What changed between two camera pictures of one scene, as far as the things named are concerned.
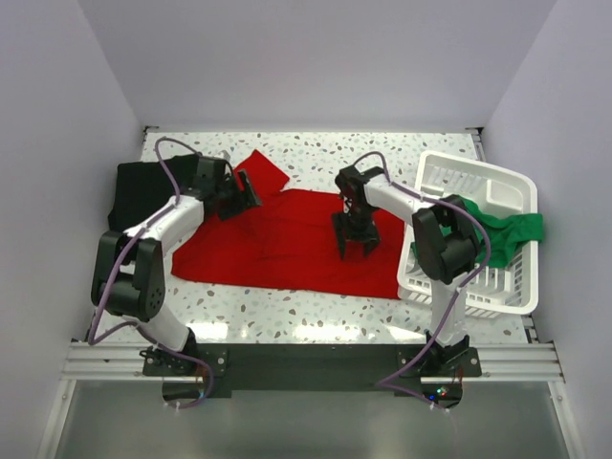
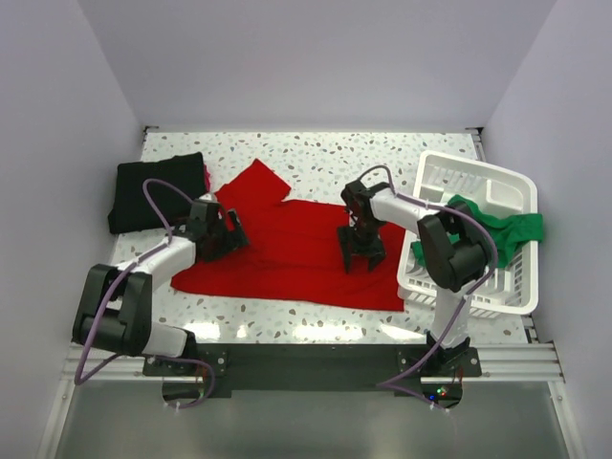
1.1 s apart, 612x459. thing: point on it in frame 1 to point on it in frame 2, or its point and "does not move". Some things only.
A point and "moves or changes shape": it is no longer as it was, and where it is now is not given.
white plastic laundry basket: [507, 287] does not move
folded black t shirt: [143, 186] does not move
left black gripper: [239, 204] to [233, 240]
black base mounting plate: [315, 367] does not move
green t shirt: [506, 234] does not move
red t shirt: [290, 241] moves or changes shape
